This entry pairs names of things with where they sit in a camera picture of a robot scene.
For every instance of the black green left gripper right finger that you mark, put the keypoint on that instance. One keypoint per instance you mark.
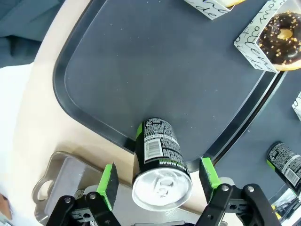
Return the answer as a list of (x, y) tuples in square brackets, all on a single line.
[(210, 179)]

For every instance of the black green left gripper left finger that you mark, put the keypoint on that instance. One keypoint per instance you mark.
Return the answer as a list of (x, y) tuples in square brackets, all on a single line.
[(107, 186)]

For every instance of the black Pepsi zero can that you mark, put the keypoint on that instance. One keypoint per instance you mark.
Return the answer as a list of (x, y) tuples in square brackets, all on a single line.
[(160, 153), (285, 164)]

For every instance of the chocolate nut donut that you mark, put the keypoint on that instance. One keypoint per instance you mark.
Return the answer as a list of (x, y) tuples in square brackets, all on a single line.
[(279, 40)]

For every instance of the white printed paper box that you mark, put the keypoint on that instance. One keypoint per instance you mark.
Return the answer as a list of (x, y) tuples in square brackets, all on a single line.
[(209, 8), (297, 104)]

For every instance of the black plastic tray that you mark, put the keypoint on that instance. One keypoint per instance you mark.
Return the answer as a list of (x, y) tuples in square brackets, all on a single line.
[(164, 70), (270, 113)]

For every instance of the person in dark blazer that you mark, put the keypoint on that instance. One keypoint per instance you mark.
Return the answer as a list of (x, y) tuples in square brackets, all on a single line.
[(28, 23)]

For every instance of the grey metal base plate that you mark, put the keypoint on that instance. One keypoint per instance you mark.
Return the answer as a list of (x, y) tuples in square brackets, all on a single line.
[(65, 174)]

